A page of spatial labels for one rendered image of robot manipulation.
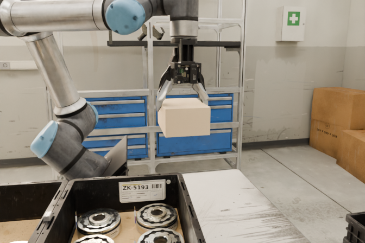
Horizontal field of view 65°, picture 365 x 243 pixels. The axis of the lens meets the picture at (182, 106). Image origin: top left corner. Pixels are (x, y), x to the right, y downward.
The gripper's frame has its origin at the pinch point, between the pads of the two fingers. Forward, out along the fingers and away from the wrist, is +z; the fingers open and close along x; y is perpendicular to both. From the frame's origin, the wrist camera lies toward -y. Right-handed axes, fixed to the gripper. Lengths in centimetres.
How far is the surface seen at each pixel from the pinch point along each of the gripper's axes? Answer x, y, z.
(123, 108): -17, -165, 33
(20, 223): -43, 6, 27
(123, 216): -17.4, 8.0, 26.7
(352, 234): 73, -8, 56
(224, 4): 103, -252, -68
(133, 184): -14.3, 5.9, 18.6
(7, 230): -45, 8, 27
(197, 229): -3.4, 31.2, 16.4
